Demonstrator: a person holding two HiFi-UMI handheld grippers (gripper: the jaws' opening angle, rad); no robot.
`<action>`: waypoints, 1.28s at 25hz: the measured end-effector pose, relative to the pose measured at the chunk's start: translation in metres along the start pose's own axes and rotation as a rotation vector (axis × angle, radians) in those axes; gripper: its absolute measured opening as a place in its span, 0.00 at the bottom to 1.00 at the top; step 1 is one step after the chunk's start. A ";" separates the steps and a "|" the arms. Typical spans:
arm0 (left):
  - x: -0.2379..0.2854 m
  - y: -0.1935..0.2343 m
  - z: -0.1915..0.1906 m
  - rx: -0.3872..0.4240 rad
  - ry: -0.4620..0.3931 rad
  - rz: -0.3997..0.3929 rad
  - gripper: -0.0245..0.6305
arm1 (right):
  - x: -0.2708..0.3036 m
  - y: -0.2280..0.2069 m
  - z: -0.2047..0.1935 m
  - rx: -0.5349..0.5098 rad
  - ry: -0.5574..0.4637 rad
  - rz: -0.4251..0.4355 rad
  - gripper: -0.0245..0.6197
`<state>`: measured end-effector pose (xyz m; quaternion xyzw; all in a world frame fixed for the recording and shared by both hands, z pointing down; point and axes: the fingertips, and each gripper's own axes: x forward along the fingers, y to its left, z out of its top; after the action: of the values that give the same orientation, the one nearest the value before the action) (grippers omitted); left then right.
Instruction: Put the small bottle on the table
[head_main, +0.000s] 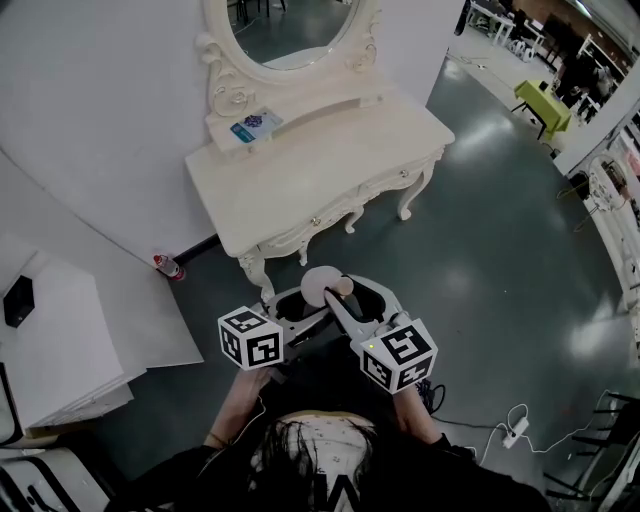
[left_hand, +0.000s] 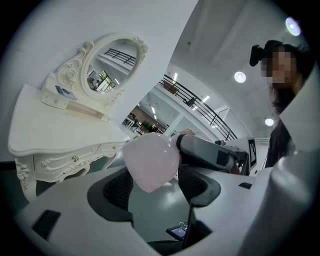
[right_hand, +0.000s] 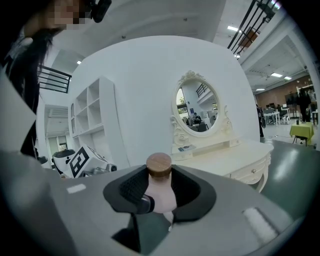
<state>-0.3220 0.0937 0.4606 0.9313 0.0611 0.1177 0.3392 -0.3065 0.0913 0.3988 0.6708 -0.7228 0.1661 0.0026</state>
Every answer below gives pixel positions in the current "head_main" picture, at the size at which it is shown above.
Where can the oval mirror white ornate frame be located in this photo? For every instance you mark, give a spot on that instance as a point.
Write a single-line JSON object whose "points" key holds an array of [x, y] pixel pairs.
{"points": [[290, 30]]}

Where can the table with green cloth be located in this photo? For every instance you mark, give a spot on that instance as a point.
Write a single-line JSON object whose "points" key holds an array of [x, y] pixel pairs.
{"points": [[542, 100]]}

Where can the black hexagonal object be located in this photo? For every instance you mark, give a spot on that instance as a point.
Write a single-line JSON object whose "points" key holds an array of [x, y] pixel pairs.
{"points": [[17, 300]]}

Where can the white power strip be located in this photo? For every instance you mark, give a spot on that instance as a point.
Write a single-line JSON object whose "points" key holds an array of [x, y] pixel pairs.
{"points": [[515, 434]]}

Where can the black metal chair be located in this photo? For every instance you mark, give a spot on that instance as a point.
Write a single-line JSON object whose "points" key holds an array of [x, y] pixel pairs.
{"points": [[600, 440]]}

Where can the person's right forearm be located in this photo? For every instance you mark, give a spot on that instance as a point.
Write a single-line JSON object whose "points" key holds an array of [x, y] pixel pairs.
{"points": [[412, 415]]}

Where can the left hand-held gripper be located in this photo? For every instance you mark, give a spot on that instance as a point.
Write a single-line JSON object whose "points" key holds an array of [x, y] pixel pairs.
{"points": [[250, 340]]}

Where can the white background table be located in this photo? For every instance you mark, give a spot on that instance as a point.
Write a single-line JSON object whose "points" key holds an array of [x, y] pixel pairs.
{"points": [[500, 22]]}

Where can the person's left forearm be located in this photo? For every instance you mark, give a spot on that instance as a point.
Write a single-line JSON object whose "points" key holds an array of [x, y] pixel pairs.
{"points": [[235, 405]]}

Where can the clear pink perfume bottle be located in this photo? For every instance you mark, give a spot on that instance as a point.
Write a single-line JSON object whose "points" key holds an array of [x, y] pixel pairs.
{"points": [[315, 292]]}

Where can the white case with black trim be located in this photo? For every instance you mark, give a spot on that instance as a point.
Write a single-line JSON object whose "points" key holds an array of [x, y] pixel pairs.
{"points": [[50, 480]]}

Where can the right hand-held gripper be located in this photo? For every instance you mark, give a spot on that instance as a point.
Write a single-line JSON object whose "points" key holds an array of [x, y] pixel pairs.
{"points": [[400, 355]]}

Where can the person's torso in black top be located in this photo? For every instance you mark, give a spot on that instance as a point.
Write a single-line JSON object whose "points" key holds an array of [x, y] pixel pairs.
{"points": [[450, 480]]}

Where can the small white framed mirror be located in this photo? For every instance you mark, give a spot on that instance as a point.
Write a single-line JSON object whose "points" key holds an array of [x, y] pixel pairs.
{"points": [[607, 182]]}

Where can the stack of white boards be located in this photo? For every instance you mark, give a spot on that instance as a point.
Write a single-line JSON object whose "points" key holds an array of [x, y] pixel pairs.
{"points": [[75, 325]]}

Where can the blue white card packet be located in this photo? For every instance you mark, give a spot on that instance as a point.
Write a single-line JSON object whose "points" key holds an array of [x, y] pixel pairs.
{"points": [[256, 127]]}

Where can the white ornate dressing table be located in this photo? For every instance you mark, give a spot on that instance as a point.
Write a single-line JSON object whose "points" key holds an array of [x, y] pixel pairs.
{"points": [[310, 165]]}

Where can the white shelf unit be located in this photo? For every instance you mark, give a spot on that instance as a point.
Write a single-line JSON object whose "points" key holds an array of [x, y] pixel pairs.
{"points": [[625, 260]]}

